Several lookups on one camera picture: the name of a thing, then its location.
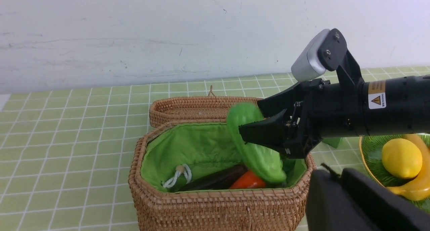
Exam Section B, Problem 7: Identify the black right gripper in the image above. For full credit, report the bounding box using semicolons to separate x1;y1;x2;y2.
239;50;367;159

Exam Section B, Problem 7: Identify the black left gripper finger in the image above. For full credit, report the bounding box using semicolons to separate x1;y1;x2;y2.
306;164;430;231

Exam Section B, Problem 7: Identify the green toy bitter gourd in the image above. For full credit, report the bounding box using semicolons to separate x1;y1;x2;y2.
227;103;286;184

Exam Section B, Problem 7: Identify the red toy chili pepper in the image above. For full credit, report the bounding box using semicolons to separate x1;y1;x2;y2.
230;171;266;189

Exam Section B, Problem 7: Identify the yellow toy lemon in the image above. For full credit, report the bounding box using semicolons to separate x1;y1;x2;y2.
381;139;423;179

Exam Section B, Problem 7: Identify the yellow toy banana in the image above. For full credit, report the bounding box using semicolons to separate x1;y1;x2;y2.
387;134;430;201

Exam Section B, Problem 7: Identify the purple toy eggplant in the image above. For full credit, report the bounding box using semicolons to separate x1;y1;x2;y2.
177;164;247;192

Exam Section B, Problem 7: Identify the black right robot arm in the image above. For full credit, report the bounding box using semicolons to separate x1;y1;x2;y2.
238;49;429;159

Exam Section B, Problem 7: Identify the green glass leaf plate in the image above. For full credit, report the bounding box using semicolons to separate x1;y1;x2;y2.
359;134;430;213

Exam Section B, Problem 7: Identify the green foam cube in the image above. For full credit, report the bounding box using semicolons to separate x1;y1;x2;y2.
322;138;343;148

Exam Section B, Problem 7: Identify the woven rattan basket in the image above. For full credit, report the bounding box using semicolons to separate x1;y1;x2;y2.
128;119;316;231

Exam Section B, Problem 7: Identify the woven rattan basket lid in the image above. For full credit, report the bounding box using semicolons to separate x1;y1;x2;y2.
149;86;260;128

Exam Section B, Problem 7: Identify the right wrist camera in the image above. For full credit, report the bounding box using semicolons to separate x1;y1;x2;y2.
291;28;348;82

